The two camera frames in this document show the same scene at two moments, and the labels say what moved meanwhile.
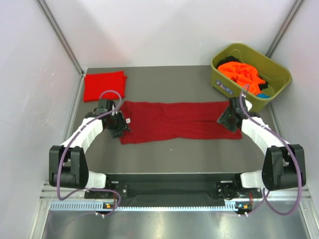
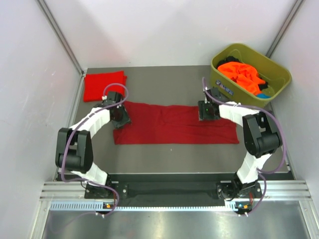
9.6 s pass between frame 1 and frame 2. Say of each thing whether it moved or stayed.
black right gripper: moved
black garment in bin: stayed
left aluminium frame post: stayed
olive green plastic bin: stayed
